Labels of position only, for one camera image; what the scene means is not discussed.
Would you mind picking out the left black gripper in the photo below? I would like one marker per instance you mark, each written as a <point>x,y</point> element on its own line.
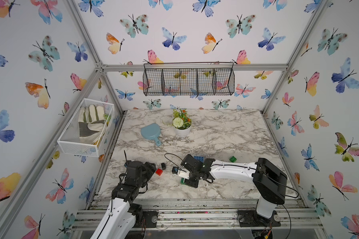
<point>149,170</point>

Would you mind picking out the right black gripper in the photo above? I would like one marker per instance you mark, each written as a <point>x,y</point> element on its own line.
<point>192,184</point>

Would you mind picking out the red lego brick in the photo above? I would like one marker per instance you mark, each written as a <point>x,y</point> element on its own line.
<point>159,172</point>

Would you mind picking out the cream lego brick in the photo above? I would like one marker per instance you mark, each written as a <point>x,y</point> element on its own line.
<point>183,174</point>

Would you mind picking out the green lego base brick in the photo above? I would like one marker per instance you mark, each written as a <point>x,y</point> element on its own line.
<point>184,181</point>

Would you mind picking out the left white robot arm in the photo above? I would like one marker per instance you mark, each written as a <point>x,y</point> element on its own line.
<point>122,213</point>

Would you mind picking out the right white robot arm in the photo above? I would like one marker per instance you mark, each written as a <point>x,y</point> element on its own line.
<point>269,180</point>

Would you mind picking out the light blue lego brick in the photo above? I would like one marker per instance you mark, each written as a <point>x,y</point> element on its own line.
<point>199,158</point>

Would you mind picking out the small green lego brick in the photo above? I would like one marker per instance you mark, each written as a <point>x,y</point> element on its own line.
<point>233,159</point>

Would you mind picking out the white plant pot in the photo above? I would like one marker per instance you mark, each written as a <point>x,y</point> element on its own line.
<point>182,132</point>

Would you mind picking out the artificial green plant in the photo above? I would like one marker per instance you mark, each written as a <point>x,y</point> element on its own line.
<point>180,119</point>

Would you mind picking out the grey white work glove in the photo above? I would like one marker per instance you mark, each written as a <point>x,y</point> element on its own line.
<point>91,122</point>

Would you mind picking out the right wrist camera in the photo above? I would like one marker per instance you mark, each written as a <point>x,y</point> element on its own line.
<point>175,170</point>

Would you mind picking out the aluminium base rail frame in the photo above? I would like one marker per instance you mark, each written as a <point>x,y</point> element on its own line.
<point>191,214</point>

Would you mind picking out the white wire basket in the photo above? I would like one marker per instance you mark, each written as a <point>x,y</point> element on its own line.
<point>69,140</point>

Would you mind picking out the black wire wall basket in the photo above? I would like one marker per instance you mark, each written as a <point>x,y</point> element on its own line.
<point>189,79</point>

